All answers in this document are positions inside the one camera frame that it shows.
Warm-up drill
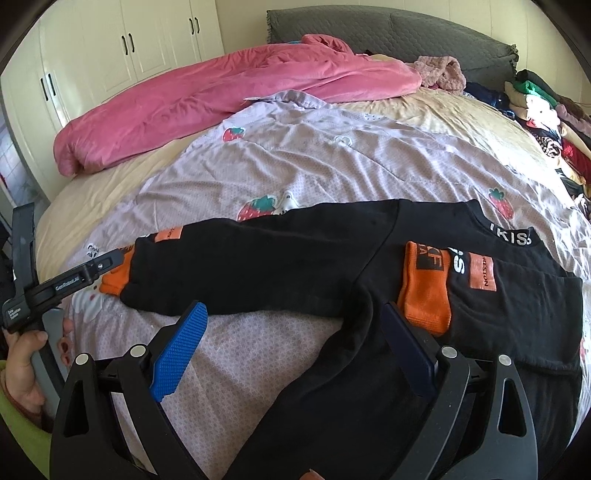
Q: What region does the beige bedsheet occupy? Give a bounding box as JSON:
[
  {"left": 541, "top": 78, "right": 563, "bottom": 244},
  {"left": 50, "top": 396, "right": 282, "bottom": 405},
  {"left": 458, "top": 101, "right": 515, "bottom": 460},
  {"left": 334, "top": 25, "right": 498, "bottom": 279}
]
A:
[{"left": 34, "top": 54, "right": 568, "bottom": 296}]

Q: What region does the pink quilt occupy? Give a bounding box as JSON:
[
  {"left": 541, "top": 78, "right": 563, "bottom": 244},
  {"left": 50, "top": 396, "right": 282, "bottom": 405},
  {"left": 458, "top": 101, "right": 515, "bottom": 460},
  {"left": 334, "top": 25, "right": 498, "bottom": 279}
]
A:
[{"left": 53, "top": 34, "right": 423, "bottom": 176}]

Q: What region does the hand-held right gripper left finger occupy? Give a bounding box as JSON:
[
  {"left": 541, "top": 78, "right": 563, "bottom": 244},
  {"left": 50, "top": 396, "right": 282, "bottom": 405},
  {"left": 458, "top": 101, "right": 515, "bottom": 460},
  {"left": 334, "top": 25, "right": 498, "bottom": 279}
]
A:
[{"left": 50, "top": 300, "right": 209, "bottom": 480}]

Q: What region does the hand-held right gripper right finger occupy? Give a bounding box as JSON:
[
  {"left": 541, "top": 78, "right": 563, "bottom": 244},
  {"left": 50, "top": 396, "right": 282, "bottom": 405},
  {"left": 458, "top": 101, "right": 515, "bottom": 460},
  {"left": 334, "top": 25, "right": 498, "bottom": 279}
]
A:
[{"left": 381, "top": 301, "right": 539, "bottom": 480}]

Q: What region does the grey quilted headboard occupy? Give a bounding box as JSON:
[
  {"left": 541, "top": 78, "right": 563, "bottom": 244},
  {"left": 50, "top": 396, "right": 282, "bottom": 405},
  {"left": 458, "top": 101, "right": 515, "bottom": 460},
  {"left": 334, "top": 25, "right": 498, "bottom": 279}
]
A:
[{"left": 265, "top": 8, "right": 520, "bottom": 75}]

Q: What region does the black sweatshirt with orange cuffs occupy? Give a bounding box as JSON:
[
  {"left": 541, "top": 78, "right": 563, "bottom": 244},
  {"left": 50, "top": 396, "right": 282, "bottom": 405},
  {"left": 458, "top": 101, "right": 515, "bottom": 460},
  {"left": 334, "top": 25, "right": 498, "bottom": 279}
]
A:
[{"left": 99, "top": 198, "right": 583, "bottom": 480}]

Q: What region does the white wardrobe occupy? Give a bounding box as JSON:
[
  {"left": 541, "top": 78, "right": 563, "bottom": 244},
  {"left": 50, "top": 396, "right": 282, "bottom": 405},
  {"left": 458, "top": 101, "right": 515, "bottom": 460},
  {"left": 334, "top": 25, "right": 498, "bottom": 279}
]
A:
[{"left": 0, "top": 0, "right": 227, "bottom": 204}]

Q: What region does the lilac strawberry print blanket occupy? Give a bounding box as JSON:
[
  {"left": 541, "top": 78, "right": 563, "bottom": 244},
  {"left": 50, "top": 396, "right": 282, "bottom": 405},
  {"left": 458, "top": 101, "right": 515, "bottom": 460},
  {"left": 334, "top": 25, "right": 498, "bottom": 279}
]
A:
[{"left": 62, "top": 90, "right": 591, "bottom": 480}]

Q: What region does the pink fuzzy garment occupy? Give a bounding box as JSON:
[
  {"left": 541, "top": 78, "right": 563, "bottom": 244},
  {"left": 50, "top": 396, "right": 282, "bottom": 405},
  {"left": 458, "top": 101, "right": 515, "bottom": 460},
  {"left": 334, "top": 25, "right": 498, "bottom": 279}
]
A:
[{"left": 413, "top": 55, "right": 467, "bottom": 95}]

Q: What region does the dark blue garment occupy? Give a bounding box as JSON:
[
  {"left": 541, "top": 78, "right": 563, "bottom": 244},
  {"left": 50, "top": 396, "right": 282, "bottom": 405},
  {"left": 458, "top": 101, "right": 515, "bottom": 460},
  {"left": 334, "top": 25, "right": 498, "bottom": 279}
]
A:
[{"left": 464, "top": 80, "right": 513, "bottom": 116}]

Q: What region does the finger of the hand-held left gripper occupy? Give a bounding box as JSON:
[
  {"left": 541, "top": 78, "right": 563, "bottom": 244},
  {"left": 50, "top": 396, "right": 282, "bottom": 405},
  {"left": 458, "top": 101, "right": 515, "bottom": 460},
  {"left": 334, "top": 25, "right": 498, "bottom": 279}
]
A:
[{"left": 87, "top": 250, "right": 126, "bottom": 281}]

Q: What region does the person's left forearm green sleeve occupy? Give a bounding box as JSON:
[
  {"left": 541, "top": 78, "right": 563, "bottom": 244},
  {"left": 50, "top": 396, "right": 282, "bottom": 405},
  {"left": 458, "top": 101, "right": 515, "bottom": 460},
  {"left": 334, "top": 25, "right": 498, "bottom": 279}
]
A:
[{"left": 0, "top": 360, "right": 52, "bottom": 468}]

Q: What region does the person's left hand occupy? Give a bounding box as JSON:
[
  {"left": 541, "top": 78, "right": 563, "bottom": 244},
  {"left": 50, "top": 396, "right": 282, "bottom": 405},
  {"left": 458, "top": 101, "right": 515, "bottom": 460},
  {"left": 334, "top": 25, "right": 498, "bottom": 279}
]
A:
[{"left": 4, "top": 318, "right": 75, "bottom": 418}]

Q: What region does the pile of folded clothes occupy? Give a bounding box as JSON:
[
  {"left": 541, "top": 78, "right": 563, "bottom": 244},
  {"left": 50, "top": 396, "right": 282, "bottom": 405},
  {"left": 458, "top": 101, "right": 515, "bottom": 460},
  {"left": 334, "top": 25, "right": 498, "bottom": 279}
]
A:
[{"left": 501, "top": 69, "right": 591, "bottom": 204}]

